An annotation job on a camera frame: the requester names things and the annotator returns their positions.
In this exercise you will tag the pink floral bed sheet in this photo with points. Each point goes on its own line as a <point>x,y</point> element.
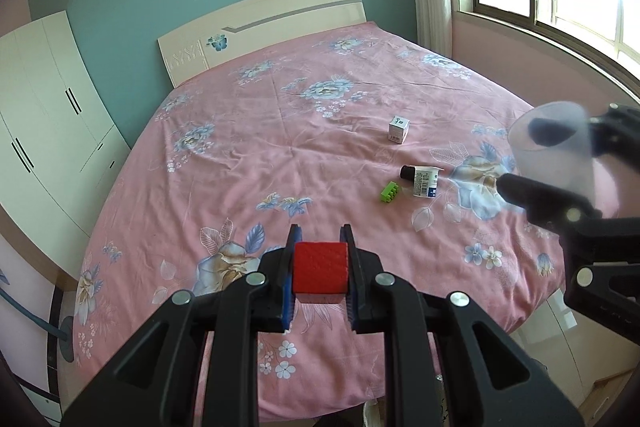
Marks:
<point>296,134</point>

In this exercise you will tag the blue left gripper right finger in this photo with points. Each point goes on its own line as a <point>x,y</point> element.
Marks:
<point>351,299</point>

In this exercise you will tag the white wardrobe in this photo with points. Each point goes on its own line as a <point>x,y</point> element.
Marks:
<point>57,118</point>

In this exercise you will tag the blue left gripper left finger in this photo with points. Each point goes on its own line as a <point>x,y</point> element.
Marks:
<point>295,235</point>

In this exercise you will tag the red block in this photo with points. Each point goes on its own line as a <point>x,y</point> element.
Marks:
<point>320,272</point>

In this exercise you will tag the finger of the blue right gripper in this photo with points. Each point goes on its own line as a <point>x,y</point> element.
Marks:
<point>545,205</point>
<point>616,132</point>

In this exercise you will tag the cream bed headboard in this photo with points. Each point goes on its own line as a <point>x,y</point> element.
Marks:
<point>246,27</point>

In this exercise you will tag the small white medicine box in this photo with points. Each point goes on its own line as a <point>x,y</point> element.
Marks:
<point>398,128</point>

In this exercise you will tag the white labelled packaging with bottle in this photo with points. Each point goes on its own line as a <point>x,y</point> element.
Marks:
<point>424,180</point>

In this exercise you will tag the green toy brick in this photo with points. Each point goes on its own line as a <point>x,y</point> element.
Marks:
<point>389,192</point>

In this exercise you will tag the clear plastic cup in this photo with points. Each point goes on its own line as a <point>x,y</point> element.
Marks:
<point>569,165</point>

